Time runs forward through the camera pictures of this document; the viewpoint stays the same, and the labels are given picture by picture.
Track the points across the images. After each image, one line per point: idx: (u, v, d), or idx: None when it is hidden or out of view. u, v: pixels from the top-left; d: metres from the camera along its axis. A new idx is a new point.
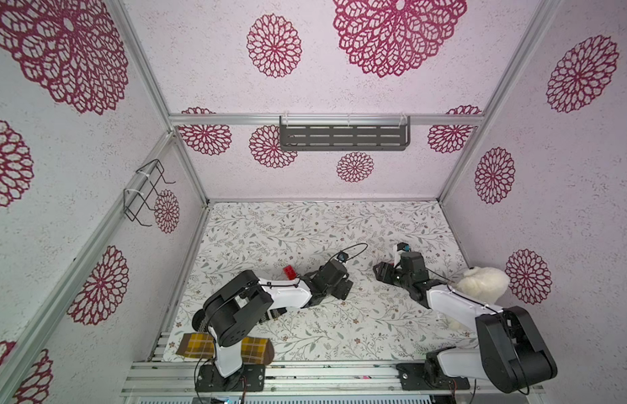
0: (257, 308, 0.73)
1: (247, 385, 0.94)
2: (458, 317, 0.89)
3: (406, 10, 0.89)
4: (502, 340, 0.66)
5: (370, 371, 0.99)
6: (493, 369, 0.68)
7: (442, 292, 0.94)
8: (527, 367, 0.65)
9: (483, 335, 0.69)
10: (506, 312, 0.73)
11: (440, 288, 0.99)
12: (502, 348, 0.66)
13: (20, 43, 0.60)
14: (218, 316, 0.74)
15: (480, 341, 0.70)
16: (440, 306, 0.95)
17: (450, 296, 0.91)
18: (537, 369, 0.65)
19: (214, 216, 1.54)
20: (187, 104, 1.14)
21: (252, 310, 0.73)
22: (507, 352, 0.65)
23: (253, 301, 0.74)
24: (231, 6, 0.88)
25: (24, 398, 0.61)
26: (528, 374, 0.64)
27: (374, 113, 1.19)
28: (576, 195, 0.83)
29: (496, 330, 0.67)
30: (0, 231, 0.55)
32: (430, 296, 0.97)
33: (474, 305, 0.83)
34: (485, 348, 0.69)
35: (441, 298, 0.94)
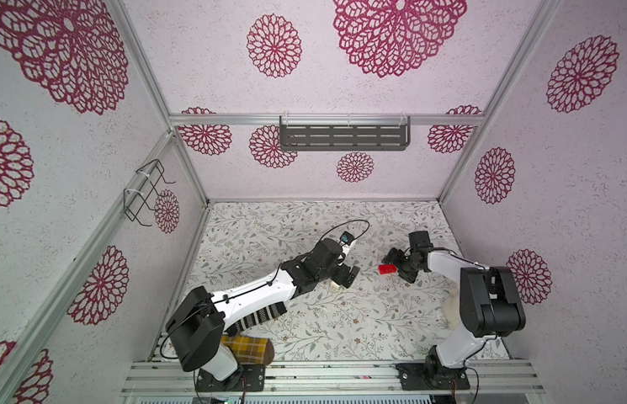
0: (209, 329, 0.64)
1: (247, 385, 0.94)
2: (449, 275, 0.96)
3: (406, 10, 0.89)
4: (478, 286, 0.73)
5: (371, 371, 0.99)
6: (467, 316, 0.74)
7: (440, 252, 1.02)
8: (498, 315, 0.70)
9: (464, 285, 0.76)
10: (493, 269, 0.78)
11: (442, 252, 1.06)
12: (476, 294, 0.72)
13: (20, 43, 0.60)
14: (177, 340, 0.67)
15: (460, 290, 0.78)
16: (437, 265, 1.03)
17: (447, 256, 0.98)
18: (507, 319, 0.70)
19: (215, 216, 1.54)
20: (187, 105, 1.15)
21: (204, 332, 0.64)
22: (480, 297, 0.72)
23: (204, 322, 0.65)
24: (231, 6, 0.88)
25: (25, 398, 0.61)
26: (496, 321, 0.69)
27: (374, 113, 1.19)
28: (576, 195, 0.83)
29: (475, 279, 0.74)
30: (0, 231, 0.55)
32: (431, 256, 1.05)
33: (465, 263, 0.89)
34: (464, 296, 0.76)
35: (440, 259, 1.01)
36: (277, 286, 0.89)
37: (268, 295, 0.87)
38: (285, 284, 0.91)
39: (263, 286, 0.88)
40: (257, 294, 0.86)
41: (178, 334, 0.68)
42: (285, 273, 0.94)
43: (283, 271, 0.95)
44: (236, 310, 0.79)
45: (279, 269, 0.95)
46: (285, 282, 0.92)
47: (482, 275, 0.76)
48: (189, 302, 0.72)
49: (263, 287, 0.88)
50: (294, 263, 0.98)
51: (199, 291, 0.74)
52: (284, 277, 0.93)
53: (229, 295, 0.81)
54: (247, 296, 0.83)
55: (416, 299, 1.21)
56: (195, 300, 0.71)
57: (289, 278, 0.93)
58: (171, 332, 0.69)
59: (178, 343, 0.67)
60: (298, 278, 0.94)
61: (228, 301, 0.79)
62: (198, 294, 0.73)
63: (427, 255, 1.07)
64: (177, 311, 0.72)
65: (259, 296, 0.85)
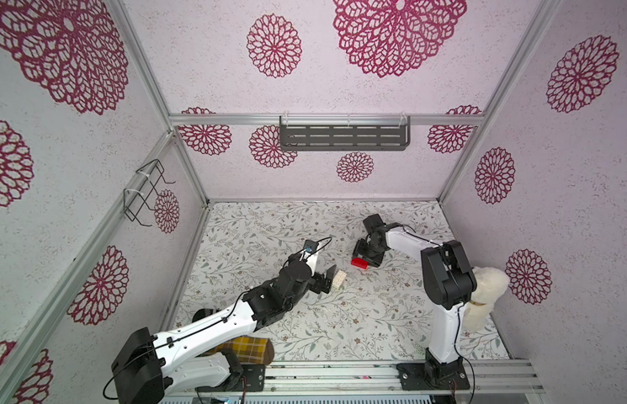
0: (145, 380, 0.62)
1: (247, 385, 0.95)
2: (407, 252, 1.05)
3: (406, 10, 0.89)
4: (438, 263, 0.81)
5: (371, 371, 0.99)
6: (432, 289, 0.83)
7: (397, 231, 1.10)
8: (456, 284, 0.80)
9: (426, 263, 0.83)
10: (446, 244, 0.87)
11: (397, 229, 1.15)
12: (437, 271, 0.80)
13: (20, 43, 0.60)
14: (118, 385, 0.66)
15: (422, 269, 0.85)
16: (395, 244, 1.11)
17: (405, 235, 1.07)
18: (463, 286, 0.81)
19: (214, 217, 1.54)
20: (187, 105, 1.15)
21: (139, 382, 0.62)
22: (440, 273, 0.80)
23: (140, 372, 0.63)
24: (231, 6, 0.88)
25: (24, 398, 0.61)
26: (456, 290, 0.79)
27: (374, 113, 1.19)
28: (576, 195, 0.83)
29: (435, 257, 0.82)
30: (0, 231, 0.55)
32: (389, 236, 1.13)
33: (422, 241, 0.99)
34: (427, 274, 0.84)
35: (396, 237, 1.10)
36: (233, 322, 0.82)
37: (223, 332, 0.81)
38: (242, 321, 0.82)
39: (217, 324, 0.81)
40: (208, 332, 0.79)
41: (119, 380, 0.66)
42: (247, 305, 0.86)
43: (243, 304, 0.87)
44: (180, 356, 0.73)
45: (241, 301, 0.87)
46: (245, 316, 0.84)
47: (438, 252, 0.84)
48: (133, 345, 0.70)
49: (217, 325, 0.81)
50: (257, 294, 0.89)
51: (143, 333, 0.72)
52: (243, 310, 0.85)
53: (173, 337, 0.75)
54: (196, 337, 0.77)
55: (416, 298, 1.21)
56: (138, 343, 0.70)
57: (250, 311, 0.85)
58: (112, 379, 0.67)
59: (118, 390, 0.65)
60: (260, 310, 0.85)
61: (171, 344, 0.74)
62: (141, 337, 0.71)
63: (385, 234, 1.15)
64: (119, 356, 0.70)
65: (209, 336, 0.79)
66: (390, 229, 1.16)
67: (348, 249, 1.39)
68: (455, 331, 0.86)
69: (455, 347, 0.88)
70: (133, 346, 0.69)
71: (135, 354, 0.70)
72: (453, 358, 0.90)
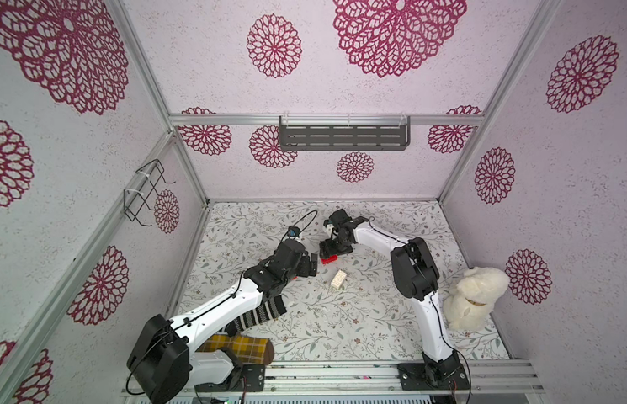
0: (172, 358, 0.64)
1: (247, 385, 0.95)
2: (377, 248, 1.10)
3: (406, 10, 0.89)
4: (405, 262, 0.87)
5: (371, 371, 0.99)
6: (405, 286, 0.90)
7: (364, 228, 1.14)
8: (427, 279, 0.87)
9: (395, 263, 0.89)
10: (411, 241, 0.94)
11: (363, 225, 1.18)
12: (406, 269, 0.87)
13: (20, 43, 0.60)
14: (145, 373, 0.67)
15: (394, 268, 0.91)
16: (363, 241, 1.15)
17: (372, 231, 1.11)
18: (432, 279, 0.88)
19: (215, 217, 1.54)
20: (187, 105, 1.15)
21: (167, 363, 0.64)
22: (409, 270, 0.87)
23: (166, 354, 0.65)
24: (231, 6, 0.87)
25: (24, 398, 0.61)
26: (427, 284, 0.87)
27: (374, 113, 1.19)
28: (576, 195, 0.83)
29: (402, 257, 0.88)
30: (0, 231, 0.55)
32: (356, 233, 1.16)
33: (390, 239, 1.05)
34: (397, 272, 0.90)
35: (364, 234, 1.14)
36: (241, 296, 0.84)
37: (234, 308, 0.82)
38: (251, 294, 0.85)
39: (227, 300, 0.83)
40: (220, 309, 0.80)
41: (145, 368, 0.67)
42: (250, 280, 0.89)
43: (247, 280, 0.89)
44: (201, 332, 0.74)
45: (243, 279, 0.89)
46: (250, 289, 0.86)
47: (405, 252, 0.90)
48: (150, 333, 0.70)
49: (227, 300, 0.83)
50: (257, 269, 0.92)
51: (157, 320, 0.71)
52: (249, 284, 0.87)
53: (190, 316, 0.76)
54: (211, 314, 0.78)
55: None
56: (155, 330, 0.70)
57: (254, 285, 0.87)
58: (138, 369, 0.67)
59: (148, 376, 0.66)
60: (263, 283, 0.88)
61: (188, 324, 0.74)
62: (156, 323, 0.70)
63: (353, 231, 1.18)
64: (137, 347, 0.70)
65: (224, 311, 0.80)
66: (358, 225, 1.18)
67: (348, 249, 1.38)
68: (437, 323, 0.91)
69: (444, 339, 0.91)
70: (150, 333, 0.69)
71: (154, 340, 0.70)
72: (448, 353, 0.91)
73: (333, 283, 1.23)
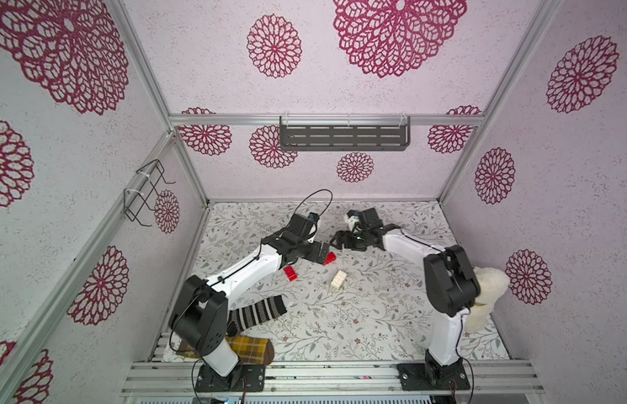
0: (215, 308, 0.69)
1: (247, 385, 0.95)
2: (407, 257, 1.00)
3: (406, 10, 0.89)
4: (441, 270, 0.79)
5: (370, 371, 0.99)
6: (435, 298, 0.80)
7: (395, 235, 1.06)
8: (461, 292, 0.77)
9: (427, 270, 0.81)
10: (448, 250, 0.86)
11: (394, 232, 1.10)
12: (440, 278, 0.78)
13: (21, 43, 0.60)
14: (188, 328, 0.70)
15: (425, 275, 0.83)
16: (393, 248, 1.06)
17: (402, 238, 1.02)
18: (470, 294, 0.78)
19: (215, 217, 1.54)
20: (187, 105, 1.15)
21: (209, 313, 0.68)
22: (443, 279, 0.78)
23: (207, 306, 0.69)
24: (231, 6, 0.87)
25: (24, 398, 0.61)
26: (460, 298, 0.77)
27: (374, 113, 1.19)
28: (576, 196, 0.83)
29: (438, 264, 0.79)
30: (0, 232, 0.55)
32: (387, 240, 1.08)
33: (422, 246, 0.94)
34: (430, 282, 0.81)
35: (395, 241, 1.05)
36: (264, 258, 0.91)
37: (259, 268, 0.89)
38: (272, 255, 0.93)
39: (252, 261, 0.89)
40: (247, 268, 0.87)
41: (186, 325, 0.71)
42: (268, 246, 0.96)
43: (265, 246, 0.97)
44: (234, 287, 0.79)
45: (261, 245, 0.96)
46: (269, 253, 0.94)
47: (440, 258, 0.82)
48: (188, 292, 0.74)
49: (252, 262, 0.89)
50: (273, 237, 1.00)
51: (193, 279, 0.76)
52: (268, 248, 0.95)
53: (224, 275, 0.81)
54: (241, 273, 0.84)
55: (416, 299, 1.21)
56: (193, 289, 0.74)
57: (273, 249, 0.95)
58: (181, 325, 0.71)
59: (191, 332, 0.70)
60: (282, 246, 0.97)
61: (223, 281, 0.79)
62: (193, 282, 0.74)
63: (384, 237, 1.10)
64: (177, 305, 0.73)
65: (252, 271, 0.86)
66: (387, 231, 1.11)
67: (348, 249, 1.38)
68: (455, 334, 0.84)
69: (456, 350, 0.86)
70: (188, 291, 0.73)
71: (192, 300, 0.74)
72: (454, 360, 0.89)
73: (333, 283, 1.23)
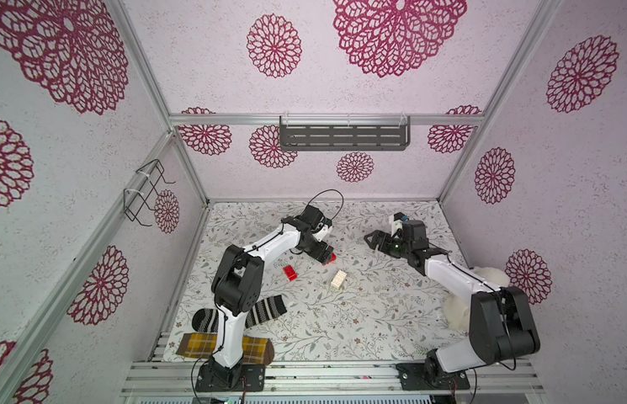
0: (254, 269, 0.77)
1: (247, 385, 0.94)
2: (453, 289, 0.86)
3: (406, 10, 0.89)
4: (493, 314, 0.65)
5: (370, 371, 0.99)
6: (479, 343, 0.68)
7: (440, 263, 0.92)
8: (512, 342, 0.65)
9: (476, 310, 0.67)
10: (504, 289, 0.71)
11: (439, 257, 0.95)
12: (491, 323, 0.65)
13: (20, 43, 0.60)
14: (228, 289, 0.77)
15: (471, 315, 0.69)
16: (438, 277, 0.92)
17: (449, 267, 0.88)
18: (522, 346, 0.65)
19: (215, 216, 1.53)
20: (187, 105, 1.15)
21: (251, 274, 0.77)
22: (495, 326, 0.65)
23: (248, 269, 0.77)
24: (231, 6, 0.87)
25: (24, 398, 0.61)
26: (511, 348, 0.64)
27: (374, 113, 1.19)
28: (576, 195, 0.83)
29: (490, 307, 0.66)
30: (0, 232, 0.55)
32: (429, 264, 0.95)
33: (471, 280, 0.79)
34: (476, 324, 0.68)
35: (440, 268, 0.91)
36: (288, 232, 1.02)
37: (284, 241, 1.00)
38: (294, 230, 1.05)
39: (277, 235, 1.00)
40: (275, 240, 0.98)
41: (226, 287, 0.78)
42: (289, 223, 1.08)
43: (287, 224, 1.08)
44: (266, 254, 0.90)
45: (282, 223, 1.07)
46: (290, 230, 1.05)
47: (495, 300, 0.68)
48: (228, 259, 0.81)
49: (278, 235, 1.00)
50: (291, 217, 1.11)
51: (233, 248, 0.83)
52: (289, 225, 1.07)
53: (256, 244, 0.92)
54: (270, 243, 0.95)
55: (416, 299, 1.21)
56: (232, 255, 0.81)
57: (292, 227, 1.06)
58: (222, 287, 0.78)
59: (231, 293, 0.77)
60: (300, 224, 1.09)
61: (257, 249, 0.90)
62: (233, 250, 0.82)
63: (425, 261, 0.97)
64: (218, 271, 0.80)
65: (278, 242, 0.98)
66: (431, 255, 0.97)
67: (348, 249, 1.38)
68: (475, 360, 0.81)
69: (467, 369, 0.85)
70: (229, 257, 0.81)
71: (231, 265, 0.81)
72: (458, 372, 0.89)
73: (333, 283, 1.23)
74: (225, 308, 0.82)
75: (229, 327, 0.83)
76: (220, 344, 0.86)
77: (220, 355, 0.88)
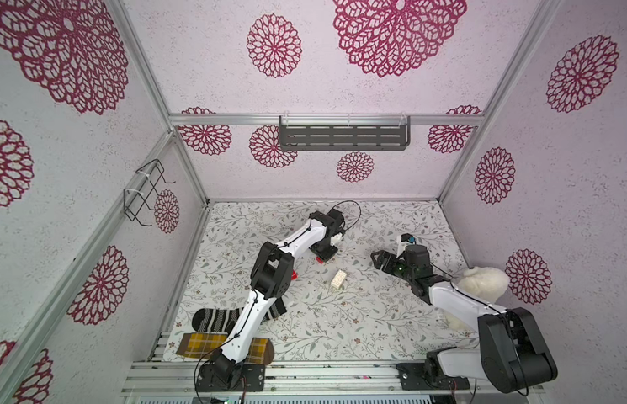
0: (286, 263, 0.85)
1: (247, 385, 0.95)
2: (459, 316, 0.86)
3: (406, 10, 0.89)
4: (502, 338, 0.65)
5: (371, 371, 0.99)
6: (491, 369, 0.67)
7: (443, 289, 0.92)
8: (526, 367, 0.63)
9: (485, 336, 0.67)
10: (510, 311, 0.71)
11: (443, 285, 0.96)
12: (501, 348, 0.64)
13: (20, 43, 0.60)
14: (263, 279, 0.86)
15: (480, 339, 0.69)
16: (443, 303, 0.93)
17: (454, 294, 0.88)
18: (538, 371, 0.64)
19: (215, 216, 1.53)
20: (187, 105, 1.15)
21: (283, 268, 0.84)
22: (505, 350, 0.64)
23: (280, 263, 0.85)
24: (231, 6, 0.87)
25: (25, 398, 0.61)
26: (526, 374, 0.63)
27: (374, 113, 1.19)
28: (576, 195, 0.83)
29: (498, 331, 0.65)
30: (0, 231, 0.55)
32: (433, 293, 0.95)
33: (476, 305, 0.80)
34: (486, 349, 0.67)
35: (443, 295, 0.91)
36: (316, 228, 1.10)
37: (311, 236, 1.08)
38: (320, 226, 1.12)
39: (305, 231, 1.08)
40: (303, 236, 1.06)
41: (262, 276, 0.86)
42: (316, 219, 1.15)
43: (314, 220, 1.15)
44: (296, 250, 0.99)
45: (310, 218, 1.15)
46: (317, 225, 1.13)
47: (502, 322, 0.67)
48: (263, 252, 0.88)
49: (306, 231, 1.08)
50: (319, 212, 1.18)
51: (269, 244, 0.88)
52: (316, 221, 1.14)
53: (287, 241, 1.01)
54: (299, 239, 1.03)
55: (416, 298, 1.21)
56: (269, 251, 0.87)
57: (319, 222, 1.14)
58: (258, 277, 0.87)
59: (266, 282, 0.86)
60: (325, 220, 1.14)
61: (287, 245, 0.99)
62: (270, 247, 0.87)
63: (429, 289, 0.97)
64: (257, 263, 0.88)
65: (306, 238, 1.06)
66: (434, 284, 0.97)
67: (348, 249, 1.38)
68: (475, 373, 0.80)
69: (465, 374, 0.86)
70: (266, 252, 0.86)
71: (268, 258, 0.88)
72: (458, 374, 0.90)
73: (333, 283, 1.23)
74: (256, 293, 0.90)
75: (256, 312, 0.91)
76: (237, 332, 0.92)
77: (231, 347, 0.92)
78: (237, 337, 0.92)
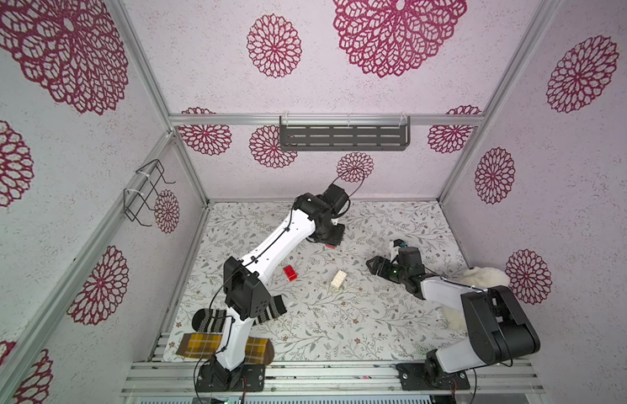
0: (250, 287, 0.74)
1: (247, 385, 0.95)
2: (447, 301, 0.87)
3: (406, 10, 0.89)
4: (485, 310, 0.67)
5: (371, 371, 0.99)
6: (478, 344, 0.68)
7: (432, 280, 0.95)
8: (509, 339, 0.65)
9: (469, 310, 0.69)
10: (491, 289, 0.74)
11: (433, 279, 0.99)
12: (484, 319, 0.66)
13: (20, 43, 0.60)
14: (235, 300, 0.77)
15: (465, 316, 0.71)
16: (432, 295, 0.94)
17: (440, 282, 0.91)
18: (521, 343, 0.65)
19: (214, 216, 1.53)
20: (187, 105, 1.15)
21: (247, 291, 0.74)
22: (489, 323, 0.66)
23: (245, 286, 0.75)
24: (231, 6, 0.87)
25: (24, 398, 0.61)
26: (510, 348, 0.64)
27: (374, 113, 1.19)
28: (576, 195, 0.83)
29: (480, 304, 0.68)
30: (0, 231, 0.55)
32: (423, 287, 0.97)
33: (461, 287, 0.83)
34: (470, 325, 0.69)
35: (432, 286, 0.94)
36: (294, 228, 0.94)
37: (291, 238, 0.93)
38: (302, 224, 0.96)
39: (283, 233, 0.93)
40: (279, 241, 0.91)
41: (234, 296, 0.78)
42: (299, 213, 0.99)
43: (296, 213, 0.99)
44: (268, 263, 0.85)
45: (292, 211, 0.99)
46: (301, 220, 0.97)
47: (484, 298, 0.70)
48: (229, 270, 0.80)
49: (284, 234, 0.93)
50: (309, 198, 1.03)
51: (232, 260, 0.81)
52: (299, 217, 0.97)
53: (256, 254, 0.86)
54: (273, 249, 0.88)
55: (416, 298, 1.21)
56: (231, 267, 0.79)
57: (303, 215, 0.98)
58: (231, 296, 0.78)
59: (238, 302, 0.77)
60: (310, 210, 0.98)
61: (257, 259, 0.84)
62: (233, 263, 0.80)
63: (421, 284, 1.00)
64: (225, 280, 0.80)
65: (284, 243, 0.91)
66: (424, 279, 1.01)
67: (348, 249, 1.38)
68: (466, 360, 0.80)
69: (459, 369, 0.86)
70: (229, 268, 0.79)
71: (235, 276, 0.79)
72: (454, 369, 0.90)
73: (333, 283, 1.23)
74: (232, 312, 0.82)
75: (236, 330, 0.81)
76: (224, 345, 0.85)
77: (222, 357, 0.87)
78: (225, 350, 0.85)
